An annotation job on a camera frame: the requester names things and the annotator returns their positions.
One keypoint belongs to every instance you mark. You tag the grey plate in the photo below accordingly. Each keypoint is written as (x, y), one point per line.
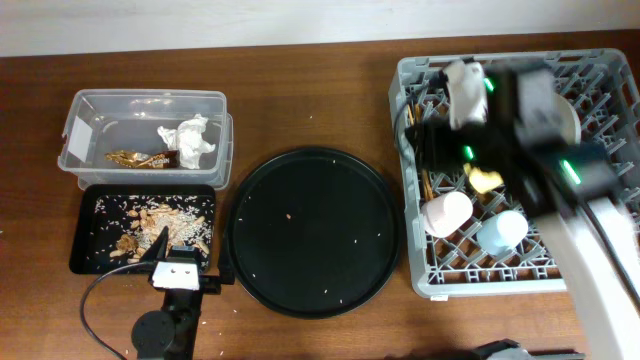
(569, 123)

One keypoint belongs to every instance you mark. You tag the light blue cup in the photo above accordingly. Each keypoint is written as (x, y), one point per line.
(502, 232)

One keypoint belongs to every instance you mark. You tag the yellow bowl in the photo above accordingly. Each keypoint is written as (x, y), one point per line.
(482, 182)

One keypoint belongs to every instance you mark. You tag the food scraps pile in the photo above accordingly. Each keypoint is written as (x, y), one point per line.
(125, 226)

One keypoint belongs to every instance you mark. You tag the pink cup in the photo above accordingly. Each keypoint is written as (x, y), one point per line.
(445, 214)

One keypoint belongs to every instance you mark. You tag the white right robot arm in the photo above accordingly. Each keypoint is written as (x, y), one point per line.
(501, 125)

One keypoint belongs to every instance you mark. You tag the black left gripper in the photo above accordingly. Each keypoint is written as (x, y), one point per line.
(224, 263)

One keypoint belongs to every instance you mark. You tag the black rectangular tray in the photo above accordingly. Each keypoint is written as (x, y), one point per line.
(79, 263)

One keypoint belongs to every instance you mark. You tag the clear plastic bin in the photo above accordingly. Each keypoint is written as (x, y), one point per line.
(102, 121)

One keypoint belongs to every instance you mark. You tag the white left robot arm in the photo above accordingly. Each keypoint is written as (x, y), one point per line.
(169, 332)

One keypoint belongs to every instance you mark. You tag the wooden chopstick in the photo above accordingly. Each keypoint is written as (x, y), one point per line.
(427, 189)
(414, 113)

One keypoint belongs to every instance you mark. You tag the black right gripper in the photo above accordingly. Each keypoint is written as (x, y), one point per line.
(433, 149)

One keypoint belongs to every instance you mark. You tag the grey dishwasher rack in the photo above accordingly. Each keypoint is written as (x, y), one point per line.
(600, 86)

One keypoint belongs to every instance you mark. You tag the white napkin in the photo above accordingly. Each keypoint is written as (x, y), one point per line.
(187, 139)

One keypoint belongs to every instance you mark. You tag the round black tray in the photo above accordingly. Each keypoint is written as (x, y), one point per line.
(313, 233)

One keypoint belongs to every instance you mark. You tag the gold brown snack wrapper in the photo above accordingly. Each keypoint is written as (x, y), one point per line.
(162, 160)

